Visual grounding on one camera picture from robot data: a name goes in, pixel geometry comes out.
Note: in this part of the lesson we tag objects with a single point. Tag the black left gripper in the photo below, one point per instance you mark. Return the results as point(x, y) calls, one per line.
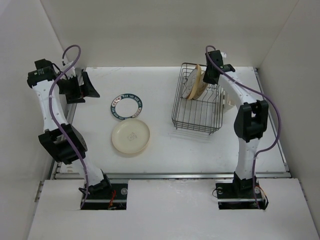
point(85, 90)

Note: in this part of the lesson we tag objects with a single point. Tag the green rimmed lettered plate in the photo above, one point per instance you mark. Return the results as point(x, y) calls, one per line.
point(126, 106)

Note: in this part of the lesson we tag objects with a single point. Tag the cream plastic plate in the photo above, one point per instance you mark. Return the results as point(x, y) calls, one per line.
point(130, 136)

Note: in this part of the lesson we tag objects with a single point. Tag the yellow plastic plate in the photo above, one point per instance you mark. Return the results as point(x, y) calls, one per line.
point(199, 86)

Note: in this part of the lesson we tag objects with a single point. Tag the white plate with grey rings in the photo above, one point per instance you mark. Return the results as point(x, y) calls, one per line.
point(190, 82)

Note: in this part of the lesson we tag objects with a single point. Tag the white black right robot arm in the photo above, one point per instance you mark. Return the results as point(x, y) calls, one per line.
point(251, 120)

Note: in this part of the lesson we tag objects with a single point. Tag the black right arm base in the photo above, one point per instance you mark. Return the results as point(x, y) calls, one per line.
point(240, 195)

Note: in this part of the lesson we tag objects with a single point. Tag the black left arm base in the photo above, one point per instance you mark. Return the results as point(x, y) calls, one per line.
point(113, 200)

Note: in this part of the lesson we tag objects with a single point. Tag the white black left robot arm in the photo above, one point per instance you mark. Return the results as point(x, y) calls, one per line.
point(59, 138)

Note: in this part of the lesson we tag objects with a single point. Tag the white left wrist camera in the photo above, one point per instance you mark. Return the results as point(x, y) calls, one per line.
point(69, 70)

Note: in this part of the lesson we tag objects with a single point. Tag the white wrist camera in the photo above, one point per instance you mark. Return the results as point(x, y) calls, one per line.
point(69, 70)
point(223, 54)

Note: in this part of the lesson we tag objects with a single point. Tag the grey wire dish rack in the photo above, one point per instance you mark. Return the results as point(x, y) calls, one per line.
point(204, 114)

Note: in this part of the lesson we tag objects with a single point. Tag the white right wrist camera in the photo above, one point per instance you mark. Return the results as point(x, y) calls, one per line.
point(223, 54)

